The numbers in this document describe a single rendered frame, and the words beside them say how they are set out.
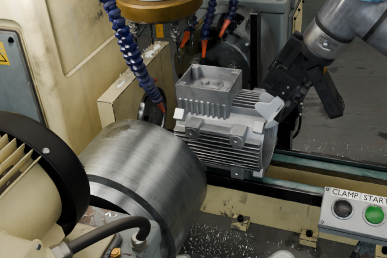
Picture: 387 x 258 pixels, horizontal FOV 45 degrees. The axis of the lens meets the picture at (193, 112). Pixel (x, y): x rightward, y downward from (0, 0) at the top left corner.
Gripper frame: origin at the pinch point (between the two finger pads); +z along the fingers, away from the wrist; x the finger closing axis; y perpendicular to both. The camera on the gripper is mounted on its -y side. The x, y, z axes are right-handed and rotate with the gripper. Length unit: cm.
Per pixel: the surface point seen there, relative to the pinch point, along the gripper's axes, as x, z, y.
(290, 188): 0.6, 11.4, -11.9
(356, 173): -9.7, 5.8, -23.7
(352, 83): -71, 19, -25
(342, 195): 15.9, -7.1, -14.2
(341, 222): 19.8, -5.3, -15.8
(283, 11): -49, 0, 9
